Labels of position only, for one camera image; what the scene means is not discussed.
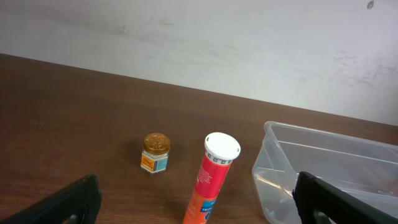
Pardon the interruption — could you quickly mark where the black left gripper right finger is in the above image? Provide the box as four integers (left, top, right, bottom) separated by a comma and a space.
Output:
292, 172, 397, 224

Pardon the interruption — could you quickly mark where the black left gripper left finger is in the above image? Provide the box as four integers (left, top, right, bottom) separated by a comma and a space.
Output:
1, 174, 102, 224

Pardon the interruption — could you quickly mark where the clear plastic container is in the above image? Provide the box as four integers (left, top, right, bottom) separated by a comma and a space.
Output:
252, 121, 397, 224

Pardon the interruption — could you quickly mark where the small gold-lid balm jar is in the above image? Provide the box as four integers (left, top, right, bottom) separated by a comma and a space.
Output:
141, 133, 170, 174

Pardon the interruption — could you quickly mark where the orange tablet tube white cap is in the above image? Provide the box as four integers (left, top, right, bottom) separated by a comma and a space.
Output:
183, 132, 241, 224

